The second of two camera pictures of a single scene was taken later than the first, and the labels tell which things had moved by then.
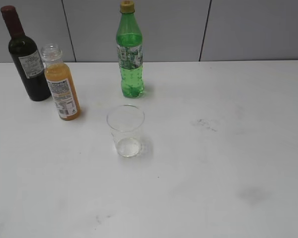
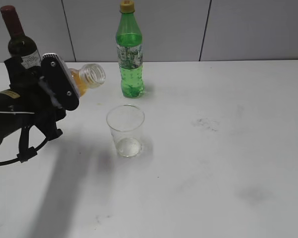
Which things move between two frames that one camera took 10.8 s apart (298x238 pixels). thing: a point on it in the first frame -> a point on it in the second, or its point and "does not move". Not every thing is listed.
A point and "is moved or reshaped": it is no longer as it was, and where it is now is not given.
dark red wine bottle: x=27 y=58 does not move
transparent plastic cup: x=125 y=122 does not move
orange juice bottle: x=59 y=79 is moved or reshaped
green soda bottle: x=129 y=40 does not move
